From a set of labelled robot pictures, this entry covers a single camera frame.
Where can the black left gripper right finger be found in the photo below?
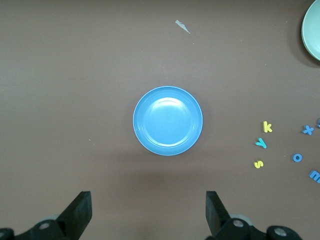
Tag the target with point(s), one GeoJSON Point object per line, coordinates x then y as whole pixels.
{"type": "Point", "coordinates": [217, 217]}

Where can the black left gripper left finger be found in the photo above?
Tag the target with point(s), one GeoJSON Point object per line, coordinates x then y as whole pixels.
{"type": "Point", "coordinates": [75, 217]}

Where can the yellow foam letter s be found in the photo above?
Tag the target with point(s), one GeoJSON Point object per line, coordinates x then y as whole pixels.
{"type": "Point", "coordinates": [258, 164]}

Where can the teal foam letter y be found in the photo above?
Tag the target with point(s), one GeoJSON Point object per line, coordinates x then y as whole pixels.
{"type": "Point", "coordinates": [261, 143]}

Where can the yellow foam letter k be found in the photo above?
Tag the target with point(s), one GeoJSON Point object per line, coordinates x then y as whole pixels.
{"type": "Point", "coordinates": [265, 127]}

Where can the blue foam letter o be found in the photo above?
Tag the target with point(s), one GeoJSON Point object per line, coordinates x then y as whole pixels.
{"type": "Point", "coordinates": [293, 157]}

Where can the blue foam letter m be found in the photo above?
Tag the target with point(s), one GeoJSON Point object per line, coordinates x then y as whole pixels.
{"type": "Point", "coordinates": [313, 173]}

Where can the blue plate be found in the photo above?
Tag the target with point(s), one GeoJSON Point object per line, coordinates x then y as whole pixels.
{"type": "Point", "coordinates": [167, 121]}

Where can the blue foam letter x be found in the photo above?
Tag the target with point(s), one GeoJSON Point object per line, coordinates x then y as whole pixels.
{"type": "Point", "coordinates": [307, 130]}

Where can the brown table cover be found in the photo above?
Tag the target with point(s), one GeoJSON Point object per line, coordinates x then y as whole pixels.
{"type": "Point", "coordinates": [75, 75]}

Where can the white paper scrap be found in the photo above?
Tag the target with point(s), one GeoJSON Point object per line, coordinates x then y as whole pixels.
{"type": "Point", "coordinates": [181, 25]}

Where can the pale green plate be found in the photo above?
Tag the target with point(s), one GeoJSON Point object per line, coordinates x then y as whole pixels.
{"type": "Point", "coordinates": [313, 30]}

